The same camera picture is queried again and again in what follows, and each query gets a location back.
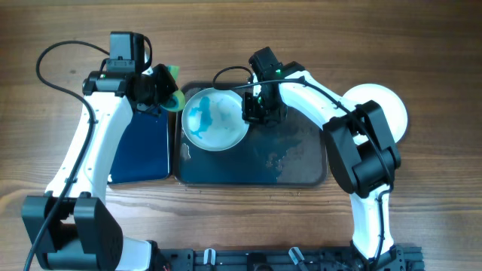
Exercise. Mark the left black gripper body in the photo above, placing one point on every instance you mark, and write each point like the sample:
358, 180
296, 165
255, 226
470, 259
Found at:
160, 85

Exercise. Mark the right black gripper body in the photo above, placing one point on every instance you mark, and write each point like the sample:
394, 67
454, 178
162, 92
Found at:
259, 109

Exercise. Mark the white plate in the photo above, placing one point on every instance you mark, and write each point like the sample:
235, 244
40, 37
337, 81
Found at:
212, 119
392, 106

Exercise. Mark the green yellow sponge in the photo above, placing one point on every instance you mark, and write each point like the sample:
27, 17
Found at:
176, 101

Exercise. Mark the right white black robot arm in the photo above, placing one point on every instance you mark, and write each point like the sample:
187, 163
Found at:
361, 148

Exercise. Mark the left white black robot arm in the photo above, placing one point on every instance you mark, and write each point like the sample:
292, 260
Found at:
69, 226

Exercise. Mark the large dark serving tray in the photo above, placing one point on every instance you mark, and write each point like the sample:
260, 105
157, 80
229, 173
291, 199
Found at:
290, 154

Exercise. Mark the small black water tray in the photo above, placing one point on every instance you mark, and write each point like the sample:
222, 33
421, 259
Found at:
143, 153

